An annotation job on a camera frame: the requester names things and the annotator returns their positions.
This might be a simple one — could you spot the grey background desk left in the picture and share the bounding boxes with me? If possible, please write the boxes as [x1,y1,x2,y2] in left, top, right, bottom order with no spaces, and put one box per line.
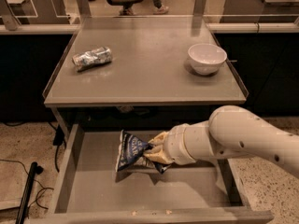
[0,0,69,24]

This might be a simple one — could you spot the grey open drawer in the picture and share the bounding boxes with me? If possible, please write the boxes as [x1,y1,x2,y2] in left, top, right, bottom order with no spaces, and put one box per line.
[25,124,273,224]

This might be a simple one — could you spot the black floor cable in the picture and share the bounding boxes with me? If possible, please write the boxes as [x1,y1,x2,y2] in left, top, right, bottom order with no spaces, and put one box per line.
[0,158,55,210]

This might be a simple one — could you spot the grey background desk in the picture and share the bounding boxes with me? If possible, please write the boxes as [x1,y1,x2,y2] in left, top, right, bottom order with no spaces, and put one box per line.
[221,0,299,23]
[0,0,69,24]

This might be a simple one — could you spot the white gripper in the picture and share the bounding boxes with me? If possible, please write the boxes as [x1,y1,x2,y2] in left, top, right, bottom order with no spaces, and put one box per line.
[143,124,195,165]

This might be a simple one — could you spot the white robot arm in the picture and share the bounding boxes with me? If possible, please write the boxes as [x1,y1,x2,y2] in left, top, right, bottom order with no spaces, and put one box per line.
[144,105,299,177]

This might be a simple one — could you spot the crushed silver can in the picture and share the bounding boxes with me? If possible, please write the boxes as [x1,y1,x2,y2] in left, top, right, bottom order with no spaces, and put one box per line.
[72,47,112,72]

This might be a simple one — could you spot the black pole on floor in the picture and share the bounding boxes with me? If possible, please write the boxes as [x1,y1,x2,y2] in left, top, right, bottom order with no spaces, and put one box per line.
[15,161,43,224]

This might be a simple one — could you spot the person legs in background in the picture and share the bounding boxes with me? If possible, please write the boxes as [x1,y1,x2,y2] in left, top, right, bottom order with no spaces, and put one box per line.
[120,0,169,16]

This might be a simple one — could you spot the white ceramic bowl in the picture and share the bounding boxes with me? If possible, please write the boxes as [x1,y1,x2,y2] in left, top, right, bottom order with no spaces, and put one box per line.
[188,44,227,76]

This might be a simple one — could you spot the grey background desk right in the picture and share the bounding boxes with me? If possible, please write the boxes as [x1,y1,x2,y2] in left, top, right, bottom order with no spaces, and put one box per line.
[221,0,299,23]

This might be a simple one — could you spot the blue chip bag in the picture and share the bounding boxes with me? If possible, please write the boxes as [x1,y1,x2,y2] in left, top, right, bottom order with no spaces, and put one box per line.
[115,131,173,174]

